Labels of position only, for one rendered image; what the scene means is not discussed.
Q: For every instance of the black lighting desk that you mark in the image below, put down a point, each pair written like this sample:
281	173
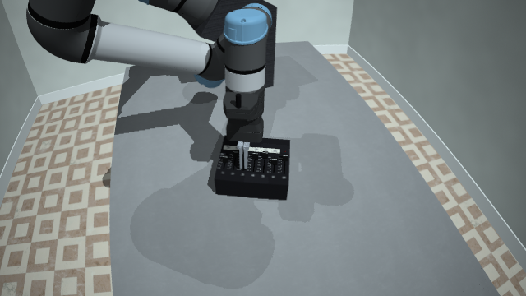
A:
265	177

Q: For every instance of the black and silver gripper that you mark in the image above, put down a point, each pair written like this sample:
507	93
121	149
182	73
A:
246	124

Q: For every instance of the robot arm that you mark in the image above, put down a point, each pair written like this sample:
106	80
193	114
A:
242	44

